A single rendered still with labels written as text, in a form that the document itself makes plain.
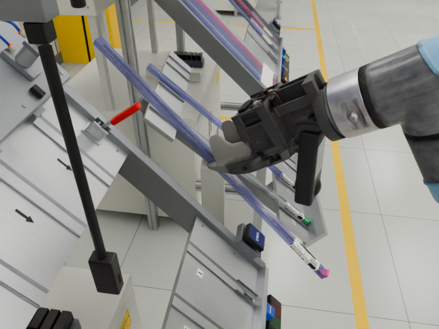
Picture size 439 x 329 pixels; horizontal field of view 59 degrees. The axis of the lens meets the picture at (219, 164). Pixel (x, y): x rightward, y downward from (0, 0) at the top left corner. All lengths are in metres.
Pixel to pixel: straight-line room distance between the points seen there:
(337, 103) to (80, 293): 0.75
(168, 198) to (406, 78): 0.48
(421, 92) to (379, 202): 1.83
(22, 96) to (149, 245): 1.40
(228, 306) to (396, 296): 1.19
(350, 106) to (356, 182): 1.89
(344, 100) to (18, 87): 0.41
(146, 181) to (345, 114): 0.42
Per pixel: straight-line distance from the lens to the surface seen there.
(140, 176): 0.74
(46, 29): 0.25
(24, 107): 0.56
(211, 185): 0.99
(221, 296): 0.74
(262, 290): 0.82
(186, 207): 0.76
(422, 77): 0.43
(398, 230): 2.12
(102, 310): 0.96
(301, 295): 1.73
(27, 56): 0.58
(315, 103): 0.47
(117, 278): 0.37
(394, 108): 0.44
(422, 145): 0.47
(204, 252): 0.74
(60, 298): 1.01
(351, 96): 0.45
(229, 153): 0.54
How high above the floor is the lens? 1.40
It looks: 37 degrees down
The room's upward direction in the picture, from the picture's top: straight up
